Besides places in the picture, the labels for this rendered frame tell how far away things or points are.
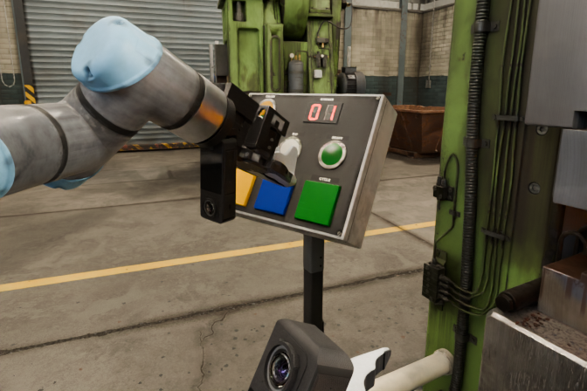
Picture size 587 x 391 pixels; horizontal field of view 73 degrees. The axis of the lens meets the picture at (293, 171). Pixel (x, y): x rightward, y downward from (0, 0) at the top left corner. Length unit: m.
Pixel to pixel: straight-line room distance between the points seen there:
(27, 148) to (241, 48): 4.92
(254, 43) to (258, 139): 4.76
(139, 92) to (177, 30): 7.85
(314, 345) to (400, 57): 9.94
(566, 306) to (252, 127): 0.46
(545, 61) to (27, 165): 0.58
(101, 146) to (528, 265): 0.70
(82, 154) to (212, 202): 0.17
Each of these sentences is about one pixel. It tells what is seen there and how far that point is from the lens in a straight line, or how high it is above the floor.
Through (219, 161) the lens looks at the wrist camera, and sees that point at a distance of 0.51.
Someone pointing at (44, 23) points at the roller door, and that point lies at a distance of 8.35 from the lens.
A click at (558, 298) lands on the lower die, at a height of 0.94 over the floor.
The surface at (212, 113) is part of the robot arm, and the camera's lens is 0.46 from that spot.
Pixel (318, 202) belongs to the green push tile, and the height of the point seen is 1.01.
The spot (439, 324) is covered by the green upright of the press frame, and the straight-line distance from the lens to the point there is 1.00.
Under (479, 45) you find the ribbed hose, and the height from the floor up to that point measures 1.29.
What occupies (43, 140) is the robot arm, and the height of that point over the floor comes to 1.17.
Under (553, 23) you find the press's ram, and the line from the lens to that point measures 0.61.
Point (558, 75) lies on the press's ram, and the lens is 0.60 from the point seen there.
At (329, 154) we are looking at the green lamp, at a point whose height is 1.09.
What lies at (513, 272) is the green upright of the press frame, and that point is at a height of 0.88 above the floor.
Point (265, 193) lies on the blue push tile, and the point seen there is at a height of 1.01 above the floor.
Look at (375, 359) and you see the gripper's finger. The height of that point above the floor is 1.00.
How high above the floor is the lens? 1.21
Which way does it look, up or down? 12 degrees down
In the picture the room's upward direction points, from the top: straight up
